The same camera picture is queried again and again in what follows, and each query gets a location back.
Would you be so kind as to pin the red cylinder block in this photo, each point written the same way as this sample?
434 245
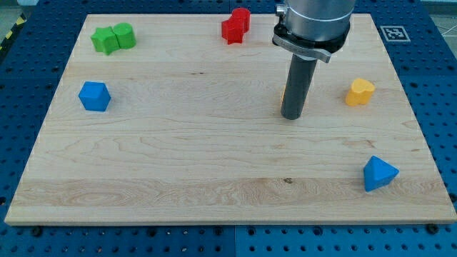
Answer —
241 16

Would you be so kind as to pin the yellow hexagon block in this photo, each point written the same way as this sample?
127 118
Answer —
282 93

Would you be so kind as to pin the blue triangle block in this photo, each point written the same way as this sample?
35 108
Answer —
378 173

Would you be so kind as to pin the green star block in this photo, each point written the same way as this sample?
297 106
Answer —
104 40

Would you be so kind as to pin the red star block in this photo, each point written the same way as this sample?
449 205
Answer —
232 30

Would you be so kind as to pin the white fiducial marker tag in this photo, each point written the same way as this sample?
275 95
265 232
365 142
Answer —
395 34

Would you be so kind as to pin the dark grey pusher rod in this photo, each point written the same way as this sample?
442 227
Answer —
298 83

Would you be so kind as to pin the yellow heart block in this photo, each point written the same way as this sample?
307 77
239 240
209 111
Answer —
360 92

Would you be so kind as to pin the blue cube block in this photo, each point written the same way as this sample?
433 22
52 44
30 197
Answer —
94 96

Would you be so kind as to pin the wooden board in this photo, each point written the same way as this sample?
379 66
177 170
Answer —
193 135

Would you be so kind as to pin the green cylinder block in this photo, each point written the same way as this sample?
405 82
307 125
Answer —
125 35

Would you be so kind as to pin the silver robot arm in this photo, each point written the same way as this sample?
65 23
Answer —
312 30

